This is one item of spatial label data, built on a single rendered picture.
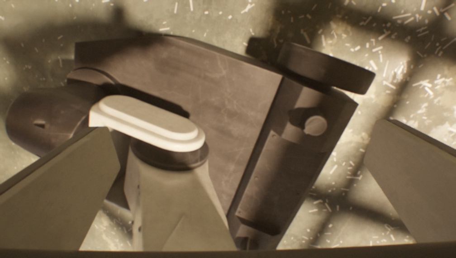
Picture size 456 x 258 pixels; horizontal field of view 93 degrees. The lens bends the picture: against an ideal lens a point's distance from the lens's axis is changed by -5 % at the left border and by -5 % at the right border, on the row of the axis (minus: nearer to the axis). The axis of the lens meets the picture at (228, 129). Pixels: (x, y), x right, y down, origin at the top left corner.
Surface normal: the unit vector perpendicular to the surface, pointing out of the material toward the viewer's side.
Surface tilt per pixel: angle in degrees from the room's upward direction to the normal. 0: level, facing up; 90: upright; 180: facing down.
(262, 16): 0
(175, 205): 90
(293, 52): 49
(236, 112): 0
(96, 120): 0
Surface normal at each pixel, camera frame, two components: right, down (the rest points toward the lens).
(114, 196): 0.29, -0.87
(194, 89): -0.22, 0.34
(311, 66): -0.59, 0.19
